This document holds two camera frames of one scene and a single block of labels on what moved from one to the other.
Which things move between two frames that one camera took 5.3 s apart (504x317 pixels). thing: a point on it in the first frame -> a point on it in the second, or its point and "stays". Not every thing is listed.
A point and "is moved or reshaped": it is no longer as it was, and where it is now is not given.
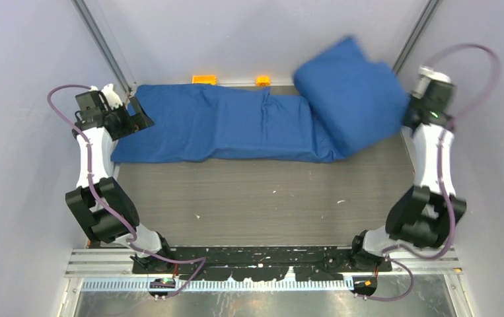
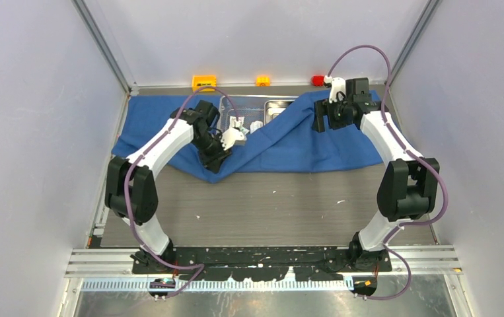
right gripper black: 413,99 -> 324,107
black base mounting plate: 261,263 stays
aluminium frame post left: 104,49 stays
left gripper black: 138,121 -> 212,162
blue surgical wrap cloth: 344,98 is moved or reshaped
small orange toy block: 263,81 stays
